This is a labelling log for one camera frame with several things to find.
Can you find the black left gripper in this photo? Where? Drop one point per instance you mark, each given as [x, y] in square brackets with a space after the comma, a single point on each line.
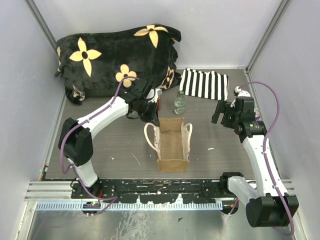
[154, 118]

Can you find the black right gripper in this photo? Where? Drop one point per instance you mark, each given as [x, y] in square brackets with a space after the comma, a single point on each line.
[225, 107]

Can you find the glass soda water bottle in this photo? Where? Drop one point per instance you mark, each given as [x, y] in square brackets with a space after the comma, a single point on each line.
[133, 115]

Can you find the burlap canvas tote bag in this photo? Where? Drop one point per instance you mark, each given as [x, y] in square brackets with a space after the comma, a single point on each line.
[171, 141]

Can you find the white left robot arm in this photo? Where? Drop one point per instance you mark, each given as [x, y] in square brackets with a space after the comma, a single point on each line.
[77, 135]

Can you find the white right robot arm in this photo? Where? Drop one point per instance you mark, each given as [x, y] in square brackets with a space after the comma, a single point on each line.
[268, 203]

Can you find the red soda can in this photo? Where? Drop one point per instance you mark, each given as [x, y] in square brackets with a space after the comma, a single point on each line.
[159, 100]

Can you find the black white striped cloth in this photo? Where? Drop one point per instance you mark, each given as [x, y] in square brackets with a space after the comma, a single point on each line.
[208, 85]

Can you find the purple can right side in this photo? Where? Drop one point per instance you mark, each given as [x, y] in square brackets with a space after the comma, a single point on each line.
[257, 114]

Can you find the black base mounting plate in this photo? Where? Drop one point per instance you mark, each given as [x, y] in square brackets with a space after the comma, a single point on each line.
[160, 191]

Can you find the black floral plush blanket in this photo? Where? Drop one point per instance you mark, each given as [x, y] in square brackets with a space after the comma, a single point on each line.
[93, 64]

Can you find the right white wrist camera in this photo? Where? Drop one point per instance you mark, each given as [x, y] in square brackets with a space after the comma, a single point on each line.
[238, 92]

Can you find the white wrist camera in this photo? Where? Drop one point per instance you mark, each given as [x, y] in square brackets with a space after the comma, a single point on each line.
[238, 92]
[154, 95]

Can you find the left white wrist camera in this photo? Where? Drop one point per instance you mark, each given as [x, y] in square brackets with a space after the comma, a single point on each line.
[154, 95]

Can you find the aluminium rail frame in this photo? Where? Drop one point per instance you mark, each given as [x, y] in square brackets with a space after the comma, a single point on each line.
[72, 190]

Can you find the white slotted cable duct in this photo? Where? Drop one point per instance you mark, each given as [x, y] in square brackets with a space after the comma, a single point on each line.
[83, 205]

